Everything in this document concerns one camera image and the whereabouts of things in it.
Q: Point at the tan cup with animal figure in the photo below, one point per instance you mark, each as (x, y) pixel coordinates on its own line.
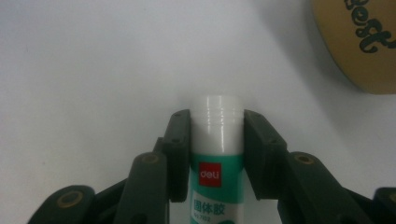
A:
(351, 56)

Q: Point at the white and green glue stick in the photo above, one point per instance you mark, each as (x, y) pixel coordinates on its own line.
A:
(218, 130)

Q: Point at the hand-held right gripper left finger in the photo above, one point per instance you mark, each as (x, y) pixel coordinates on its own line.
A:
(178, 155)

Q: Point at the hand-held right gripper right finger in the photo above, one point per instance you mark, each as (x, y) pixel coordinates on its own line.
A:
(264, 155)

